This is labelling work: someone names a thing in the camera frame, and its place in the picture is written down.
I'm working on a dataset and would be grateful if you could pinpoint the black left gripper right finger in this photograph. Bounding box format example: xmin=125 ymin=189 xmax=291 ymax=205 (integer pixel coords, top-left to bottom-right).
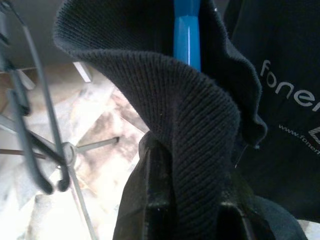
xmin=218 ymin=174 xmax=309 ymax=240

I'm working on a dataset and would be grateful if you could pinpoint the blue plastic hanger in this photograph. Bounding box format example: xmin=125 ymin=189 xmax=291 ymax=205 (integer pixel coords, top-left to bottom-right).
xmin=172 ymin=0 xmax=203 ymax=74

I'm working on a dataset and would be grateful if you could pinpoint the black logo T-shirt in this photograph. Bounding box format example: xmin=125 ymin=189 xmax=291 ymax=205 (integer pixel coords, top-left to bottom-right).
xmin=53 ymin=0 xmax=320 ymax=240

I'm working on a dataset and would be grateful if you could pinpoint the silver metal clothes rack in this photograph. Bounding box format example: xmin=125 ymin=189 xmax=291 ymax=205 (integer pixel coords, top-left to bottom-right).
xmin=0 ymin=113 xmax=119 ymax=240

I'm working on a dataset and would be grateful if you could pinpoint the long black TV console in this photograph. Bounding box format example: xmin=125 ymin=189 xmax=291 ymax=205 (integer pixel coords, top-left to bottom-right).
xmin=0 ymin=0 xmax=92 ymax=90

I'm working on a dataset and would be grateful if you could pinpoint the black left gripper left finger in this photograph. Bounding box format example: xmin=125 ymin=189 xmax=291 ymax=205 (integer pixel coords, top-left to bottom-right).
xmin=112 ymin=131 xmax=180 ymax=240

